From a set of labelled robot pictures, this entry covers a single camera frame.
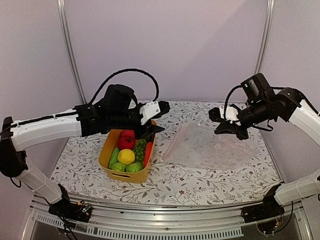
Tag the aluminium frame post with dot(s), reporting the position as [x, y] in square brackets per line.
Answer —
[61, 7]
[270, 7]

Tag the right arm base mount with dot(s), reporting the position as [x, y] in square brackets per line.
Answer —
[268, 208]

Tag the green toy cucumber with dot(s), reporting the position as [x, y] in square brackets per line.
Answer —
[114, 157]

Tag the red toy tomato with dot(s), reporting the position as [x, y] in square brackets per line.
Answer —
[126, 140]

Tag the green toy grapes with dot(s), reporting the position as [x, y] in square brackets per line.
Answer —
[139, 150]

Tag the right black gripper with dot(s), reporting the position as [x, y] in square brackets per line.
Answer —
[227, 126]

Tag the clear zip top bag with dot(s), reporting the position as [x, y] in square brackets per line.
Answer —
[197, 146]

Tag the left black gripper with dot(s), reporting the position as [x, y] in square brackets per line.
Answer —
[152, 129]

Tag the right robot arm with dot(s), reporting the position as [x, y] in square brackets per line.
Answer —
[299, 112]

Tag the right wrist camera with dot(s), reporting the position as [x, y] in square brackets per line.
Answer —
[224, 114]

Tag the left aluminium frame post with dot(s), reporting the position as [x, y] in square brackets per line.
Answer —
[61, 7]

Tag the yellow plastic basket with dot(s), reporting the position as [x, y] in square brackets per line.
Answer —
[110, 143]

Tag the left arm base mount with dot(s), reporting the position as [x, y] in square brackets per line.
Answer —
[64, 208]

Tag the orange toy carrot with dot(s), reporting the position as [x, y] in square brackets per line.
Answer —
[148, 151]

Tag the right aluminium frame post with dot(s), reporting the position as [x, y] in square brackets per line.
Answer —
[270, 7]

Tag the floral table mat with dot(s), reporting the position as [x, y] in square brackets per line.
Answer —
[168, 183]

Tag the green toy lime right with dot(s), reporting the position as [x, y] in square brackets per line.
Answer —
[134, 167]

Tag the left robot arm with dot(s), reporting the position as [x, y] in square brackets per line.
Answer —
[81, 121]

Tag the yellow toy lemon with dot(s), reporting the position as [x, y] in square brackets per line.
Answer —
[126, 156]

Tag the green toy lettuce leaf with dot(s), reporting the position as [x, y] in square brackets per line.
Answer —
[148, 138]

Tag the front aluminium rail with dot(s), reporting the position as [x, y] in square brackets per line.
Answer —
[116, 220]

